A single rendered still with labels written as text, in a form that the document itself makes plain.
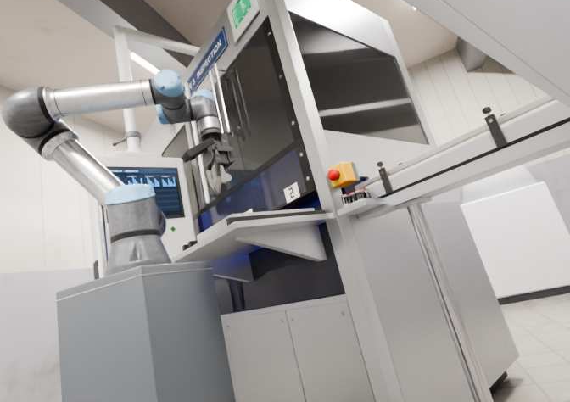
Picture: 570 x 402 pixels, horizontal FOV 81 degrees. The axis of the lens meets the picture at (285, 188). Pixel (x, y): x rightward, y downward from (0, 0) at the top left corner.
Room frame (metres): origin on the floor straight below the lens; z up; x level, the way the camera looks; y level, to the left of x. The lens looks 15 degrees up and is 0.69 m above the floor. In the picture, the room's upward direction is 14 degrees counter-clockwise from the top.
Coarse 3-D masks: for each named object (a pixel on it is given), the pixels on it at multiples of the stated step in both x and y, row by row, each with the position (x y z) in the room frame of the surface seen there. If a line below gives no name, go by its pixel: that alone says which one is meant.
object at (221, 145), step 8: (200, 136) 0.99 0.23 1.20; (208, 136) 1.00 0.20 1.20; (216, 136) 1.01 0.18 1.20; (224, 136) 1.02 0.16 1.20; (216, 144) 1.00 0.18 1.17; (224, 144) 1.02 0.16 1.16; (208, 152) 0.98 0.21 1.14; (216, 152) 0.98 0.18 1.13; (224, 152) 1.01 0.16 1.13; (232, 152) 1.02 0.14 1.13; (208, 160) 0.99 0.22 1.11; (224, 160) 1.00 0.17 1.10; (232, 160) 1.01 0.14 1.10; (208, 168) 1.00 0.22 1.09; (224, 168) 1.05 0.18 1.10
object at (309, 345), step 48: (384, 240) 1.31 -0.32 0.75; (384, 288) 1.25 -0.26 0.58; (432, 288) 1.45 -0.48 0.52; (480, 288) 1.73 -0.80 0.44; (240, 336) 1.78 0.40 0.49; (288, 336) 1.48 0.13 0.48; (336, 336) 1.28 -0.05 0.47; (432, 336) 1.38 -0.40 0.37; (480, 336) 1.62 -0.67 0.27; (240, 384) 1.84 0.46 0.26; (288, 384) 1.54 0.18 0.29; (336, 384) 1.32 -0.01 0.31; (432, 384) 1.32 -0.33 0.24
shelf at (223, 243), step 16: (240, 224) 0.92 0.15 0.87; (256, 224) 0.95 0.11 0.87; (272, 224) 0.99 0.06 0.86; (288, 224) 1.06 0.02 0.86; (304, 224) 1.14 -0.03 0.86; (208, 240) 1.04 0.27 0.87; (224, 240) 1.06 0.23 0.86; (176, 256) 1.24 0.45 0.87; (192, 256) 1.24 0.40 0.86; (208, 256) 1.36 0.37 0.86; (224, 256) 1.50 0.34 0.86
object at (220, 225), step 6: (276, 210) 1.07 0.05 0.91; (282, 210) 1.09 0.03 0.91; (288, 210) 1.10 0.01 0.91; (294, 210) 1.12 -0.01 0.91; (300, 210) 1.14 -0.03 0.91; (306, 210) 1.16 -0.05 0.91; (312, 210) 1.18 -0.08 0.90; (228, 216) 0.97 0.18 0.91; (234, 216) 0.96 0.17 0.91; (222, 222) 1.01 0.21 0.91; (210, 228) 1.07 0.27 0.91; (216, 228) 1.04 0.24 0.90; (222, 228) 1.01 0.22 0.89; (198, 234) 1.14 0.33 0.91; (204, 234) 1.11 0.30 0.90; (210, 234) 1.07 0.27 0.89; (198, 240) 1.15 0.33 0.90
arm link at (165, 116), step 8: (160, 104) 0.94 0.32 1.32; (184, 104) 0.93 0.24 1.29; (160, 112) 0.94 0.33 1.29; (168, 112) 0.93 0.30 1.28; (176, 112) 0.93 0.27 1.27; (184, 112) 0.96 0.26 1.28; (192, 112) 0.97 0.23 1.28; (160, 120) 0.96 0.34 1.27; (168, 120) 0.97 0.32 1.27; (176, 120) 0.98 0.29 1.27; (184, 120) 0.99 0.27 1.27; (192, 120) 1.00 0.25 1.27
